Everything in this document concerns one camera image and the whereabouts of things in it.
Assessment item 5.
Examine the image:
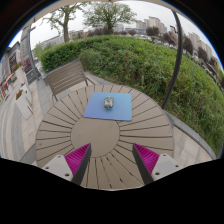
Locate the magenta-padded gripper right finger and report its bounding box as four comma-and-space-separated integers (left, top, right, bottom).
131, 143, 184, 186

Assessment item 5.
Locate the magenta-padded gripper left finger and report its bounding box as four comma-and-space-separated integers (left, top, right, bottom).
41, 143, 92, 186

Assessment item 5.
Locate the transparent teal computer mouse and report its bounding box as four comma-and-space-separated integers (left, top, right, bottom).
103, 95, 115, 110

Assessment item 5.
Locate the blue mouse pad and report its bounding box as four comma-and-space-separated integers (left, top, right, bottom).
83, 91, 133, 122

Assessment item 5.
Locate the white planter box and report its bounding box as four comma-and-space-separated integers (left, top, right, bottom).
14, 89, 34, 121

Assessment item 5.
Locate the brown slatted chair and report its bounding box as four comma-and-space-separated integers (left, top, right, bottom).
44, 59, 96, 103

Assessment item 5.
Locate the black curved umbrella pole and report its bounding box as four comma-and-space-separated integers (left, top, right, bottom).
161, 9, 184, 110

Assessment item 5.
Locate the dark sign pillar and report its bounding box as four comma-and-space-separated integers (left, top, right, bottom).
19, 24, 38, 84

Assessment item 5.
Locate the sparse-leaved tree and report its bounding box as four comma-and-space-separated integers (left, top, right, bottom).
43, 2, 89, 44

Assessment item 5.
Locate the group of apartment buildings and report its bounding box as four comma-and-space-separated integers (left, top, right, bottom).
134, 15, 221, 73

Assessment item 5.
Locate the round leafy tree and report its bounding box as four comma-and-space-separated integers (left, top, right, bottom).
81, 1, 138, 35

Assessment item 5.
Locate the beige umbrella canopy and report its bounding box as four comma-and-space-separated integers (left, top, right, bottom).
31, 0, 174, 21

